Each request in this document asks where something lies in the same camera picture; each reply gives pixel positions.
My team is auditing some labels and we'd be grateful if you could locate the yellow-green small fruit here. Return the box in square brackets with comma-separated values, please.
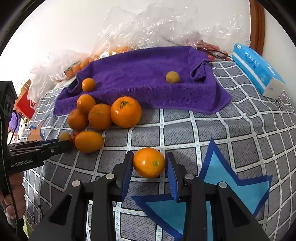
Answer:
[59, 132, 71, 142]
[166, 71, 180, 84]

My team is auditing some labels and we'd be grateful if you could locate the oval orange kumquat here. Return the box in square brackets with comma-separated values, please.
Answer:
[74, 131, 103, 154]

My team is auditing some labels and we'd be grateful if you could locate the small orange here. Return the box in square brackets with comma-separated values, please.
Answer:
[81, 78, 96, 92]
[67, 108, 89, 131]
[76, 94, 96, 114]

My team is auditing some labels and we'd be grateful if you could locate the medium orange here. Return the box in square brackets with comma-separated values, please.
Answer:
[88, 103, 112, 131]

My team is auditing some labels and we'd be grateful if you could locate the large orange with stem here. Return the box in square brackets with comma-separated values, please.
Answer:
[110, 96, 142, 128]

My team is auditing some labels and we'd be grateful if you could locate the person left hand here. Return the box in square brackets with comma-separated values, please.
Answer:
[0, 171, 27, 220]

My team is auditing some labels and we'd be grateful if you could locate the red box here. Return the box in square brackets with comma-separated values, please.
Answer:
[14, 80, 37, 120]

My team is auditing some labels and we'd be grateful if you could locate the small red tomato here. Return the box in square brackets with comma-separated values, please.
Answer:
[70, 131, 80, 146]

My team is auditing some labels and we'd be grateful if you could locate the bag of small oranges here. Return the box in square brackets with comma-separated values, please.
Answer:
[55, 51, 99, 82]

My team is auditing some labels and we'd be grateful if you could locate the grey checkered blanket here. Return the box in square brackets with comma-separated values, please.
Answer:
[19, 60, 296, 241]

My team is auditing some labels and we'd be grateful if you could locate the purple towel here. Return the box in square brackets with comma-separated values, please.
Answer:
[54, 46, 231, 115]

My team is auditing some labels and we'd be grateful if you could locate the blue tissue pack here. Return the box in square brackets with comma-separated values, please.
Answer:
[231, 43, 285, 99]

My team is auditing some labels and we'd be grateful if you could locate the clear plastic bag pile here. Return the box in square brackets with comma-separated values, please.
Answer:
[28, 1, 251, 102]

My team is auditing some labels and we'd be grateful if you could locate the brown wooden frame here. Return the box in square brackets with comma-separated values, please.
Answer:
[249, 0, 265, 55]

